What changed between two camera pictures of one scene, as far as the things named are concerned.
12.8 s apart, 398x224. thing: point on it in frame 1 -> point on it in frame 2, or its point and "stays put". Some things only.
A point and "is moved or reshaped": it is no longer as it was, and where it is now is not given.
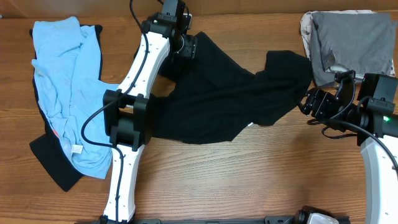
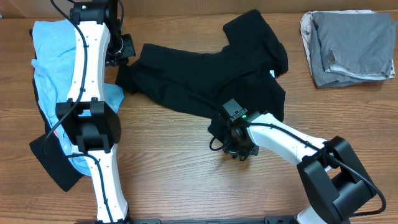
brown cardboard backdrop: (106, 8) stays put
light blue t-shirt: (67, 74) stays put
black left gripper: (189, 48) -> (129, 51)
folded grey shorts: (362, 42) stays put
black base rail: (268, 219) stays put
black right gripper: (318, 112) -> (231, 149)
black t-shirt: (216, 98) is moved or reshaped
